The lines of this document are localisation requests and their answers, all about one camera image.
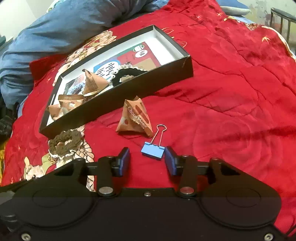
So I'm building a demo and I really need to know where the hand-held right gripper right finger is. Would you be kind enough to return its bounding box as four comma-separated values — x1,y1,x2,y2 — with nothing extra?
165,146,244,198

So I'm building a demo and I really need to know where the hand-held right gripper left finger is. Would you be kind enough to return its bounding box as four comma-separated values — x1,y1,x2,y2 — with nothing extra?
54,147,130,198

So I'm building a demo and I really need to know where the blue binder clip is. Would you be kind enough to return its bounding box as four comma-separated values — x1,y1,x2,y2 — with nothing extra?
141,124,167,160

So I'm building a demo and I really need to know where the black cardboard box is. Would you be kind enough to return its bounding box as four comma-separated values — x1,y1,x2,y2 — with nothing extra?
39,25,194,138

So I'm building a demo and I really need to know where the brown triangular snack packet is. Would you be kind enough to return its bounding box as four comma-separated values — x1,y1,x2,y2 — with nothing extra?
58,94,85,109
83,69,111,97
116,96,153,137
47,104,68,121

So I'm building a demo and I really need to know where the black lace-trimmed scrunchie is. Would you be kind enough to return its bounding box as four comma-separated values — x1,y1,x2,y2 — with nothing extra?
108,64,151,88

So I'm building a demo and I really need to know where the brown lace-trimmed scrunchie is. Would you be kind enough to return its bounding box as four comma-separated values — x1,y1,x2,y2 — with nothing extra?
48,129,86,161

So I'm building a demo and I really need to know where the printed paper sheet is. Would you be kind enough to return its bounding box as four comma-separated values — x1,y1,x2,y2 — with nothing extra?
51,42,160,117

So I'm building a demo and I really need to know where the yellow cloth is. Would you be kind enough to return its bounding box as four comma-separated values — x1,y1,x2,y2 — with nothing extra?
0,141,8,164

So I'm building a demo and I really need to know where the black cloth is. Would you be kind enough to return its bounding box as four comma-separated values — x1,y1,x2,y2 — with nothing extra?
0,96,19,140

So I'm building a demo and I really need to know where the blue quilt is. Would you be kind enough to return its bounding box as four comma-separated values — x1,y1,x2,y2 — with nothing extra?
0,0,163,109

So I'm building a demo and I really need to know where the blue pillow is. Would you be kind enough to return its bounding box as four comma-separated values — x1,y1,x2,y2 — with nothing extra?
217,0,251,16

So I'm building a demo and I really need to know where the black metal chair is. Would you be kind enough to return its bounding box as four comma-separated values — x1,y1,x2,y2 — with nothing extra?
269,7,296,56

